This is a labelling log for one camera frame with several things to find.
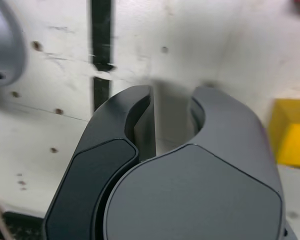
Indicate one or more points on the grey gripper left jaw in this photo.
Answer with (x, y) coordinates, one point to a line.
(90, 162)

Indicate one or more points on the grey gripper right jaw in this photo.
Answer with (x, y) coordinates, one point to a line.
(190, 195)

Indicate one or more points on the yellow cube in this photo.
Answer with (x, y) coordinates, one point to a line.
(295, 140)

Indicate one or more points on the black tape strip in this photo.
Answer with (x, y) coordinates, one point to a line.
(102, 32)

